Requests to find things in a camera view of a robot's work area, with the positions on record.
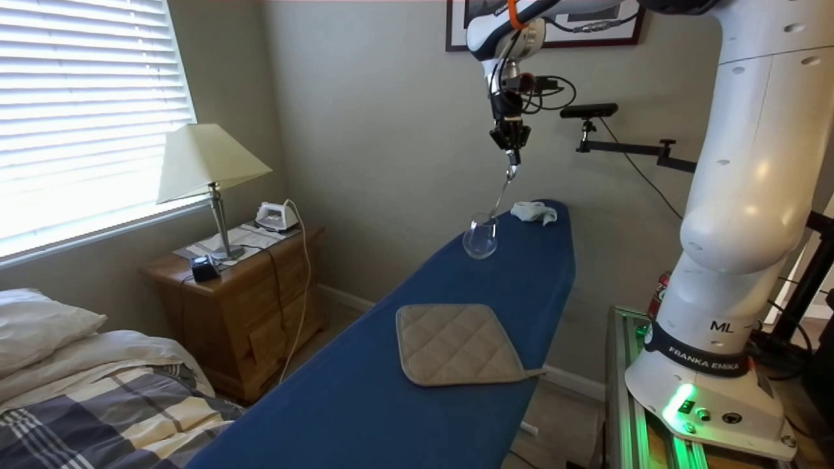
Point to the white papers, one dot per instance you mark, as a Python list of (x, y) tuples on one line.
[(247, 239)]

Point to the black framed wall picture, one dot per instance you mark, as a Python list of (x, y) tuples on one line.
[(453, 29)]

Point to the black stereo camera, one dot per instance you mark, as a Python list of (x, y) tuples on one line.
[(590, 110)]

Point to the black metal stand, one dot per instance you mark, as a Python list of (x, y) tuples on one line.
[(812, 277)]

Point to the grey quilted pot holder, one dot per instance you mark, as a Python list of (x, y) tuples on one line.
[(451, 343)]

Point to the white clothes iron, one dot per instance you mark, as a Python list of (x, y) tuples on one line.
[(277, 217)]

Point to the metal robot stand green light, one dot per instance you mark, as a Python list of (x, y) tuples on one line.
[(625, 408)]

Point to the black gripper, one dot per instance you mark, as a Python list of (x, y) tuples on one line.
[(508, 109)]

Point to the blue ironing board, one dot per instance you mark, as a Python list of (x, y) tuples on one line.
[(365, 408)]

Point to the white bed blanket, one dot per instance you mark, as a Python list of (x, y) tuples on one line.
[(113, 354)]

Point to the small black alarm clock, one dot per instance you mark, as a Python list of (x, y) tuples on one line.
[(203, 269)]

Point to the plaid blue duvet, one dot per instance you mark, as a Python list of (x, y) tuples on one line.
[(86, 425)]

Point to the clear drinking glass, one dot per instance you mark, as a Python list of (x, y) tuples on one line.
[(481, 246)]

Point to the wooden nightstand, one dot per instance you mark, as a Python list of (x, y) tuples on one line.
[(236, 321)]

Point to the white pillow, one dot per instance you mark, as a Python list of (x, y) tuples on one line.
[(40, 326)]

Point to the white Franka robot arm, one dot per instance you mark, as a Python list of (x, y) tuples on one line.
[(757, 173)]

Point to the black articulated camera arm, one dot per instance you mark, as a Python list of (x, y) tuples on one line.
[(634, 150)]

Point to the red cola can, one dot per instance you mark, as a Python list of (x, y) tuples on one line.
[(658, 300)]

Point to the white window blinds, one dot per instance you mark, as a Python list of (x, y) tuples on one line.
[(86, 105)]

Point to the silver metal spoon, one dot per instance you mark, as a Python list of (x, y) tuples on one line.
[(508, 170)]

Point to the crumpled white cloth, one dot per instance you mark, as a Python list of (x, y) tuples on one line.
[(535, 213)]

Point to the table lamp cream shade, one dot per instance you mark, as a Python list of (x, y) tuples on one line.
[(210, 158)]

